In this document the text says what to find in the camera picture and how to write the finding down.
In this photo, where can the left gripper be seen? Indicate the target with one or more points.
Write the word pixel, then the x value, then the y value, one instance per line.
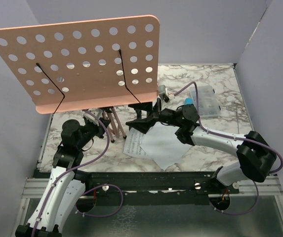
pixel 103 123

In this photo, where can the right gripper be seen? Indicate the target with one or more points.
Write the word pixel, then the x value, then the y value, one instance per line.
pixel 156 109

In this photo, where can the pink folding music stand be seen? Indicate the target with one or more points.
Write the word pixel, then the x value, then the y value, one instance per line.
pixel 87 64

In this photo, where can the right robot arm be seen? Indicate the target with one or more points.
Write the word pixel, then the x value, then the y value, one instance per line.
pixel 255 156

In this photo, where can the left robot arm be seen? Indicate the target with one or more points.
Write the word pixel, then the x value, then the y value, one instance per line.
pixel 65 185

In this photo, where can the black microphone desk stand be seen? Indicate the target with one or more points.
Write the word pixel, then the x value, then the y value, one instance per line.
pixel 140 107

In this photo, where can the blank white paper sheet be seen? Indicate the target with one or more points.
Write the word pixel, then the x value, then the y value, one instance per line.
pixel 161 144

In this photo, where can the printed sheet music page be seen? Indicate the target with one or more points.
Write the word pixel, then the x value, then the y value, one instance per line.
pixel 132 146

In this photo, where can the clear plastic compartment box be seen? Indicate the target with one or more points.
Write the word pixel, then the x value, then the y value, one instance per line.
pixel 208 104

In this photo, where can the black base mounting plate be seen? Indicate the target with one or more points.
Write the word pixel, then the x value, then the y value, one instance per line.
pixel 152 188

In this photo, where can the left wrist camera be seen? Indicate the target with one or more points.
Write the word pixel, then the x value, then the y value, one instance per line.
pixel 93 114

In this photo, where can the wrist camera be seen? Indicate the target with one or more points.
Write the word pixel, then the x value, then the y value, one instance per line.
pixel 93 114
pixel 164 94

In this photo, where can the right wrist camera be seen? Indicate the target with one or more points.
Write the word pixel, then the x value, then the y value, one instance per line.
pixel 164 94

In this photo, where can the blue plastic recorder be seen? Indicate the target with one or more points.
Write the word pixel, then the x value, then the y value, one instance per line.
pixel 188 101

